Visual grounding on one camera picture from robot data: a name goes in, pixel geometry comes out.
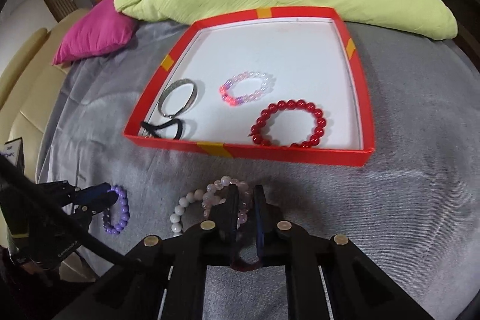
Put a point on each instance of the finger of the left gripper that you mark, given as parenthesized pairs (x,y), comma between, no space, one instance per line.
(95,199)

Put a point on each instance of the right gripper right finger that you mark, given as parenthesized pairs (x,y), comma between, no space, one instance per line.
(327,278)

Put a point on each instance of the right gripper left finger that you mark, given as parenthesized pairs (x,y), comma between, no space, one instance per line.
(172,285)

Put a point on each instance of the silver metal bangle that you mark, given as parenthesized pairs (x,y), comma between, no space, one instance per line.
(177,98)

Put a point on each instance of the grey bed blanket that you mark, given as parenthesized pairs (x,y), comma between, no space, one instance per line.
(413,208)

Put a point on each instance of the cream leather sofa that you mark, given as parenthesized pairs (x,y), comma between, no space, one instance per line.
(30,86)

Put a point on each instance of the magenta pillow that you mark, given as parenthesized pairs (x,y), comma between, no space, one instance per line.
(101,31)

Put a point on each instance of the red gift box lid tray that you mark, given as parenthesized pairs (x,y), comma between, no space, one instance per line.
(280,83)

